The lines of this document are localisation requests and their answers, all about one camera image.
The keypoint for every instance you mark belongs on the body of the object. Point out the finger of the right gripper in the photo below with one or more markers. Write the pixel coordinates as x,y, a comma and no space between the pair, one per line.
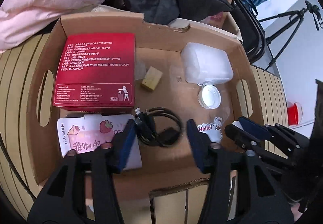
252,125
247,140

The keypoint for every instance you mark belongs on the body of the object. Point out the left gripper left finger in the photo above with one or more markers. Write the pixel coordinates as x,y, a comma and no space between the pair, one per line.
62,198

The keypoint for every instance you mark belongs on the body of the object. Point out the black tripod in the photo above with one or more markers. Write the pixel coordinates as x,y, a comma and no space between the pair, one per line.
295,17

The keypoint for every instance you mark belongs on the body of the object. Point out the small yellow block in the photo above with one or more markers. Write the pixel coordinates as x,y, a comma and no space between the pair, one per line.
151,79

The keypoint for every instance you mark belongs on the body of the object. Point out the camera on tripod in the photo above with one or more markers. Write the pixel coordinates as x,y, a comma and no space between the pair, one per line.
315,11

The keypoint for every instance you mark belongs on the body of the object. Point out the red cup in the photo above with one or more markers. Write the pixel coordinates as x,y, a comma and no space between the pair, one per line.
294,113

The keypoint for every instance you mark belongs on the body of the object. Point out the shallow cardboard tray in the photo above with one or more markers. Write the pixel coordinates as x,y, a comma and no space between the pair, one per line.
160,47

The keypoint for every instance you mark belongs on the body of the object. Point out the round white disc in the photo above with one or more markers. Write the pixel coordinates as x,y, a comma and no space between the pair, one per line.
209,97

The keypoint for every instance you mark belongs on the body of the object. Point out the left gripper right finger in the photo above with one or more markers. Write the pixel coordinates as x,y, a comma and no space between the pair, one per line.
259,198

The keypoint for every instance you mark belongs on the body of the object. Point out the right hand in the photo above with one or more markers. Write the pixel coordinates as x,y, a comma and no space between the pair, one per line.
297,210

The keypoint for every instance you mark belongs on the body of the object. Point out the hello kitty sticker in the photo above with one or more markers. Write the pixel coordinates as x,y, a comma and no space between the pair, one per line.
213,129

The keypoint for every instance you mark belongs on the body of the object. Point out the translucent plastic box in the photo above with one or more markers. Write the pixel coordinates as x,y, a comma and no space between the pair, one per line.
205,65

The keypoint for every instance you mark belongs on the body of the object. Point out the red cardboard box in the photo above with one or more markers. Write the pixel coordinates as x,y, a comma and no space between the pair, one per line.
96,73

